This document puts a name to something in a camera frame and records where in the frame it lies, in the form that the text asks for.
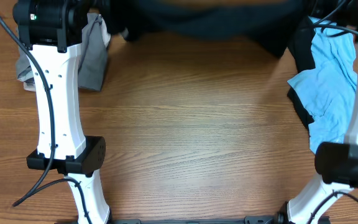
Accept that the black t-shirt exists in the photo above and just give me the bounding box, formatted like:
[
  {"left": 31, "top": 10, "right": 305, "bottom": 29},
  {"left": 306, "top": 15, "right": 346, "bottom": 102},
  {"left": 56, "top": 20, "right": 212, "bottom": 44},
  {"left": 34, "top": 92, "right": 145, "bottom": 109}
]
[{"left": 99, "top": 0, "right": 308, "bottom": 58}]

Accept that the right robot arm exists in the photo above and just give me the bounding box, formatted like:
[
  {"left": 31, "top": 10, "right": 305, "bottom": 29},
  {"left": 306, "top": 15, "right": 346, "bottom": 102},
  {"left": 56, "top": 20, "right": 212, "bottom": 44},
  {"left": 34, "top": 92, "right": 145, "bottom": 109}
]
[{"left": 269, "top": 1, "right": 358, "bottom": 223}]

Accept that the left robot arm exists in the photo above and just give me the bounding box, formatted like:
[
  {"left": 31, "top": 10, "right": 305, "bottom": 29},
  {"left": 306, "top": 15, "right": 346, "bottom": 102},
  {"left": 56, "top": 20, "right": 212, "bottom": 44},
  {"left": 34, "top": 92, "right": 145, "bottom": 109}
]
[{"left": 13, "top": 0, "right": 111, "bottom": 223}]

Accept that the white garment under grey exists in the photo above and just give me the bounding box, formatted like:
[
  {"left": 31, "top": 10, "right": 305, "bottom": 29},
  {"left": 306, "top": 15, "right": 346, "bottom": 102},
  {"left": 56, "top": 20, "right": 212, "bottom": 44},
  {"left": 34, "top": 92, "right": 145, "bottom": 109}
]
[{"left": 100, "top": 17, "right": 111, "bottom": 48}]

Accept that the folded grey shirt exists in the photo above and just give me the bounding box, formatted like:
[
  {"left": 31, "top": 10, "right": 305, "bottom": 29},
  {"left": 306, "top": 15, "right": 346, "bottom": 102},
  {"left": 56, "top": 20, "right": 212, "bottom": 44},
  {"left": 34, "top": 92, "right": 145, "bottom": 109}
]
[{"left": 16, "top": 13, "right": 108, "bottom": 91}]

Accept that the light blue t-shirt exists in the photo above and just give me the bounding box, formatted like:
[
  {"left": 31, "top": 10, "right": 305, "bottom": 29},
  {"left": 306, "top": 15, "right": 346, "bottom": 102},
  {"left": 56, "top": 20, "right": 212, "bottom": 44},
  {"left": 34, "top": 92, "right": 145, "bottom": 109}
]
[{"left": 288, "top": 28, "right": 357, "bottom": 152}]

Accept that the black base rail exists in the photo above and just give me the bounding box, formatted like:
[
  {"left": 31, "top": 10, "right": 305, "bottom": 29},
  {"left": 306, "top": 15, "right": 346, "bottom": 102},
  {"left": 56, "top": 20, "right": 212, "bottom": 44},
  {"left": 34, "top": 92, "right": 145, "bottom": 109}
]
[{"left": 108, "top": 216, "right": 274, "bottom": 224}]

